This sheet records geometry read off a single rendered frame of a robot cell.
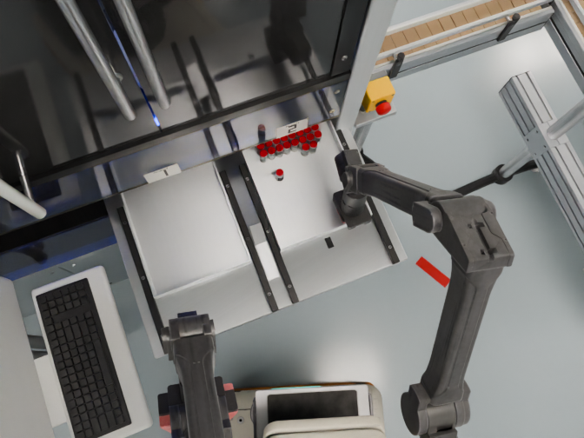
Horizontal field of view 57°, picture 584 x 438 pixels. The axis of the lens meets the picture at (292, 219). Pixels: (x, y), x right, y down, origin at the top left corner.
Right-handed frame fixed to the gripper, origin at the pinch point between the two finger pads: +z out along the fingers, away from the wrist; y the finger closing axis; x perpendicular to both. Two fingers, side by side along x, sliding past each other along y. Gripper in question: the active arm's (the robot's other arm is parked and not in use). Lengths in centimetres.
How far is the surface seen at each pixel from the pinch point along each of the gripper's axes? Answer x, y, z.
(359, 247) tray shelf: -0.2, -6.9, 3.5
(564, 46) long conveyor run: -82, 28, -1
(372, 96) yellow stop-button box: -15.1, 23.6, -16.1
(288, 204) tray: 13.4, 10.4, 0.7
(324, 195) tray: 3.2, 9.3, 0.9
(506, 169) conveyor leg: -86, 21, 68
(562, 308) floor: -92, -37, 97
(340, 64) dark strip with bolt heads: -3.2, 20.3, -38.3
